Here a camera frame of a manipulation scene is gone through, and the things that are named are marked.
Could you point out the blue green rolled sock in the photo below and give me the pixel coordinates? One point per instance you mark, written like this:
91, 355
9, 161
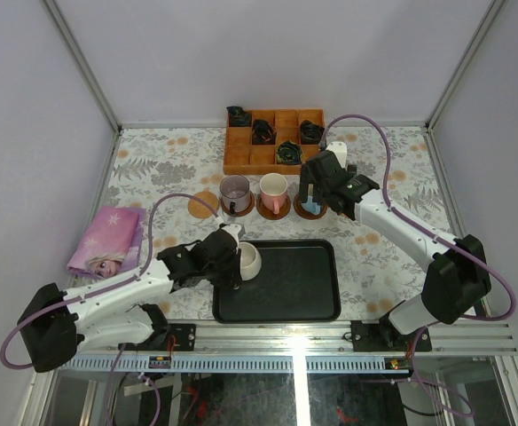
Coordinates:
289, 153

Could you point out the orange wooden compartment box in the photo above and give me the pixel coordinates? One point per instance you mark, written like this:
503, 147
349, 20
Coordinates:
243, 158

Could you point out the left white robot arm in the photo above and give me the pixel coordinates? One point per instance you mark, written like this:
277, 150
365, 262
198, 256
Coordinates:
125, 309

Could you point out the aluminium frame rail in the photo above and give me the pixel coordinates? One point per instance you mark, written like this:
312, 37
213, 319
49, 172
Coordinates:
465, 337

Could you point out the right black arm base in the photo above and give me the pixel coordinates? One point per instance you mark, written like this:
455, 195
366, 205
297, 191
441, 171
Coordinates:
381, 336

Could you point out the dark grey rolled sock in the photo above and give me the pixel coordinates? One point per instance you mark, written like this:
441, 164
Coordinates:
310, 132

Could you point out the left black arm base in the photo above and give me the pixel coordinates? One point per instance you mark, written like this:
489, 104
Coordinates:
170, 333

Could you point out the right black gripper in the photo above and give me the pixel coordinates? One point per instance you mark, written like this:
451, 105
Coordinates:
306, 179

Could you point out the light blue ceramic cup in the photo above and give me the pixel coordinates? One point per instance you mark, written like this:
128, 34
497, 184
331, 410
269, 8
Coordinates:
310, 206

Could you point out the black plastic tray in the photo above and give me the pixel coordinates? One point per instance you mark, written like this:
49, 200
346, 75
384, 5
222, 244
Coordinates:
297, 283

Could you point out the white ceramic cup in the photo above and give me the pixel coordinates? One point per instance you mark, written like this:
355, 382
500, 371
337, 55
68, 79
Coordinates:
250, 261

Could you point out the pink ceramic cup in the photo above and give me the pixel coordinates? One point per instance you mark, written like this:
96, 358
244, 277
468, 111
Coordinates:
273, 189

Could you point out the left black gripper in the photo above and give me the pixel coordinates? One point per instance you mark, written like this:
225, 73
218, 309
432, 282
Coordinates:
231, 264

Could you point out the brown wooden coaster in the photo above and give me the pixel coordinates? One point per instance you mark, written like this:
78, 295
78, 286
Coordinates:
300, 211
248, 208
268, 214

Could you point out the purple printed cloth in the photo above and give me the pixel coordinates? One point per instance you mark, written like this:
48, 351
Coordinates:
110, 245

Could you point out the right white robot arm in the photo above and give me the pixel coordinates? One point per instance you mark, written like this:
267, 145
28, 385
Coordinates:
454, 282

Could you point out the black orange rolled sock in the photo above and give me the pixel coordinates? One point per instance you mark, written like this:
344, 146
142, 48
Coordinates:
262, 133

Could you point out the purple ceramic cup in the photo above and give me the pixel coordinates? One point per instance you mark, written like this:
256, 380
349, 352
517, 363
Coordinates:
235, 194

